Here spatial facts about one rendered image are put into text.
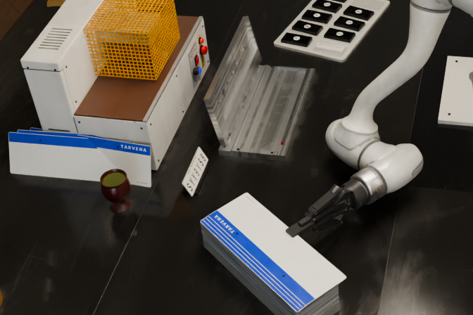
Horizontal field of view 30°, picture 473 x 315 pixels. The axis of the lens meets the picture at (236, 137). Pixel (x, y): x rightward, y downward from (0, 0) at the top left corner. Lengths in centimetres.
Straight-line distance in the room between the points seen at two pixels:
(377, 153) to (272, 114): 48
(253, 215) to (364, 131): 39
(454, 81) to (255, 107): 63
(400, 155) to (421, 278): 33
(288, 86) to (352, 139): 49
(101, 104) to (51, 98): 14
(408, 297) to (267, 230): 39
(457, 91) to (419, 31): 65
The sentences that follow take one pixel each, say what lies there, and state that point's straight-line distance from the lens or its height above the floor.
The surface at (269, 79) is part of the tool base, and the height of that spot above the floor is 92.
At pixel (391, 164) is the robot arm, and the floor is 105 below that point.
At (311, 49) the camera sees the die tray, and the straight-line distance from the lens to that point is 304.
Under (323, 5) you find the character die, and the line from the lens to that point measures 325.
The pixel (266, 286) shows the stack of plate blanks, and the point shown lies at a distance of 217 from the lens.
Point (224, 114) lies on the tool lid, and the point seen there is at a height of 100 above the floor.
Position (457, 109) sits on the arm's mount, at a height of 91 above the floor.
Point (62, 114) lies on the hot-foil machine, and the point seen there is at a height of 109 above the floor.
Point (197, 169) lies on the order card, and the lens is 257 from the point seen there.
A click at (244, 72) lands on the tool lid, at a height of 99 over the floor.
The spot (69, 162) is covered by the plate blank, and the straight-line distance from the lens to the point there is 268.
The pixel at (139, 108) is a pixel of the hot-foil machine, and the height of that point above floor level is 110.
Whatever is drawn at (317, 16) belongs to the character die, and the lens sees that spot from 319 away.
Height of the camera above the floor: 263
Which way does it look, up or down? 40 degrees down
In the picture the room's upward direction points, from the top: 8 degrees counter-clockwise
